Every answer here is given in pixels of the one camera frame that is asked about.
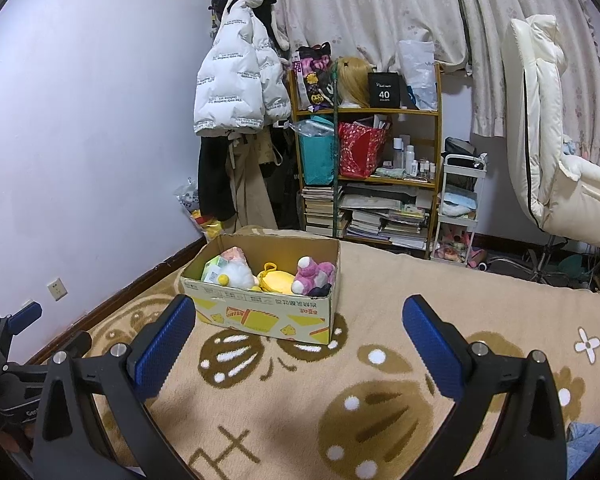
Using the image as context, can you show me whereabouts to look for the white and yellow plush toy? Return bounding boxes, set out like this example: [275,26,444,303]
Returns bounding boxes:
[215,259,262,292]

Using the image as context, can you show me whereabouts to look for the red patterned bag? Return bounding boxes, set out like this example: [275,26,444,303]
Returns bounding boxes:
[337,121,388,179]

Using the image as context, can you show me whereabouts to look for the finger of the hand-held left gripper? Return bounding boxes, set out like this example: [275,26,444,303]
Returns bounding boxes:
[55,330,94,362]
[0,301,44,361]

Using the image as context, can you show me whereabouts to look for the white office chair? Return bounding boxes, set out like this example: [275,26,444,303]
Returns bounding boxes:
[500,14,600,286]

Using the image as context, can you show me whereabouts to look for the beige hanging cloth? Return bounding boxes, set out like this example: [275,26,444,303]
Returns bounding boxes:
[225,132,278,233]

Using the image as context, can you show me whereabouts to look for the yellow and pink plush doll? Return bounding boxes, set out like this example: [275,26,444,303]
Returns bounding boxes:
[256,256,337,297]

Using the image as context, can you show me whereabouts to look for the person's left hand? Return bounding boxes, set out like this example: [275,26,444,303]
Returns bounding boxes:
[0,425,36,456]

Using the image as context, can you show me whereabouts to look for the blonde wig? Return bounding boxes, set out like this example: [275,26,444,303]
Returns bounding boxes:
[336,56,376,109]

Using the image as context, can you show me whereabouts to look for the teal bag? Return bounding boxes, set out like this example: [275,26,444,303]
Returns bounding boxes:
[296,116,337,186]

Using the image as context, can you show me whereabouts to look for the white trolley cart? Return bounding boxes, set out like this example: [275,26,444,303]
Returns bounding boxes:
[430,152,487,266]

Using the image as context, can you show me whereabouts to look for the white plastic bag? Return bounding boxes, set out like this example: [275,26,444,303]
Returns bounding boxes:
[396,40,440,112]

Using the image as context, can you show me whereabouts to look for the printed cardboard box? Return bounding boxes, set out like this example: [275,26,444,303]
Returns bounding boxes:
[180,232,342,346]

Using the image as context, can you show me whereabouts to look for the pink and black printed bag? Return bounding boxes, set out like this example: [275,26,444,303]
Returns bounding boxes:
[292,44,338,111]

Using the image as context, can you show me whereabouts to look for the beige patterned curtains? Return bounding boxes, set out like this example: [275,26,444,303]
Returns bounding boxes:
[270,0,600,171]

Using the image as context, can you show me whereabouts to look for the yellow bag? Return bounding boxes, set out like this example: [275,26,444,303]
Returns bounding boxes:
[190,210,226,243]

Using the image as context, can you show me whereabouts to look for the wooden shelf rack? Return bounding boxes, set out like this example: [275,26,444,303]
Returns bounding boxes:
[287,62,443,261]

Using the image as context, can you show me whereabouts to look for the green packet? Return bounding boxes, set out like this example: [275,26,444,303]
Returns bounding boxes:
[200,255,231,285]

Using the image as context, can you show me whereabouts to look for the clear plastic bag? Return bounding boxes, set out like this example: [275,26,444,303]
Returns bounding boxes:
[174,177,203,221]

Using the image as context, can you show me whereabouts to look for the group of small bottles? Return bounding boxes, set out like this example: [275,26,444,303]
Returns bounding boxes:
[391,135,438,179]

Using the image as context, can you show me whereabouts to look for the stack of books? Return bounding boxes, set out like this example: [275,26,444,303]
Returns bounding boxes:
[300,184,431,252]

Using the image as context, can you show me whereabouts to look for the person's leg in blue jeans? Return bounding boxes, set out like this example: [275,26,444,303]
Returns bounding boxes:
[565,421,600,478]

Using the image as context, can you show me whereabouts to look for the black box with white label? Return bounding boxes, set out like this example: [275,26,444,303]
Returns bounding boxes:
[367,72,406,109]

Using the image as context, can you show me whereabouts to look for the pink plush toys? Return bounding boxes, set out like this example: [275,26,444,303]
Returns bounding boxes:
[437,225,473,263]

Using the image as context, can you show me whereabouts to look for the black hanging coat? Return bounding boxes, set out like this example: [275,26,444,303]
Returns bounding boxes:
[197,132,241,223]

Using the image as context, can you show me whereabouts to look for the white puffer jacket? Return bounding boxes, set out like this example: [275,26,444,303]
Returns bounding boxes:
[193,0,292,137]

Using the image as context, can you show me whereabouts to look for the beige patterned rug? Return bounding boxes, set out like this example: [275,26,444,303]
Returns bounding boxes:
[27,225,600,480]

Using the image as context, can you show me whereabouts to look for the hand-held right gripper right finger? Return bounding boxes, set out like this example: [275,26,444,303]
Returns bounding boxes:
[402,295,569,480]

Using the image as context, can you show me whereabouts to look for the light blue cloth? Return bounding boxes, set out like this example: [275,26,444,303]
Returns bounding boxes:
[439,192,478,218]

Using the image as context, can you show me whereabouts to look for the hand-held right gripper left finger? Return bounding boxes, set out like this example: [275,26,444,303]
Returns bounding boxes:
[32,294,197,480]

